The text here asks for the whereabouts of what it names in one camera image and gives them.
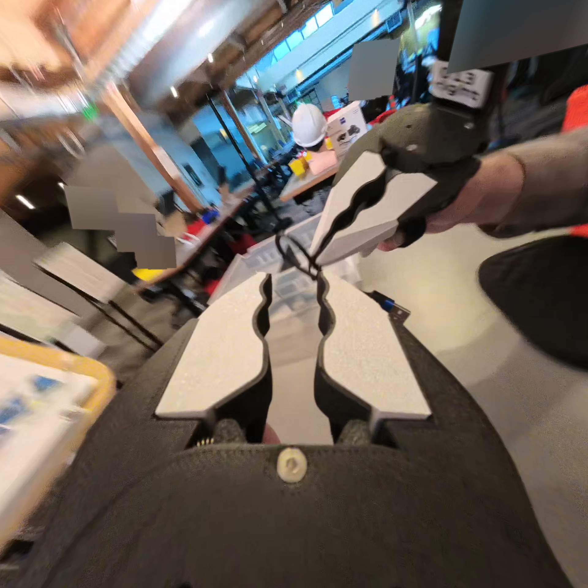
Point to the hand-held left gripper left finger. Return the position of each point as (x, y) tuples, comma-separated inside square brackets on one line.
[(216, 363)]

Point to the handwritten whiteboard easel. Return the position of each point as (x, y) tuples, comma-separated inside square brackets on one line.
[(27, 307), (82, 271)]

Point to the white hard hat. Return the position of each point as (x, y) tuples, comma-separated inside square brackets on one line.
[(307, 124)]

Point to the clear plastic organizer box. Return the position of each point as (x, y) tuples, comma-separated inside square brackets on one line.
[(294, 289)]

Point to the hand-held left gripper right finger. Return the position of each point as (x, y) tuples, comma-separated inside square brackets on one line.
[(372, 363)]

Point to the printed product box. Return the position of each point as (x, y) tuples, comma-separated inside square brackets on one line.
[(347, 124)]

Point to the pink display stand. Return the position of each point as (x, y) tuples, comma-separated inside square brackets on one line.
[(324, 163)]

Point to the person's right hand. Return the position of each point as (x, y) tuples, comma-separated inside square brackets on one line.
[(491, 193)]

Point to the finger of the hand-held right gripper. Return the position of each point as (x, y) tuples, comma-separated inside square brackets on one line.
[(349, 183), (390, 206)]

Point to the long grey desk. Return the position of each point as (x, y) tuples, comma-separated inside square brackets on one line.
[(303, 183), (202, 243)]

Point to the black pole round foot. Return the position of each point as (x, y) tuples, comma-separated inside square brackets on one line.
[(282, 223)]

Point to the red bag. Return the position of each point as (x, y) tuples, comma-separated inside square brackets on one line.
[(579, 110)]

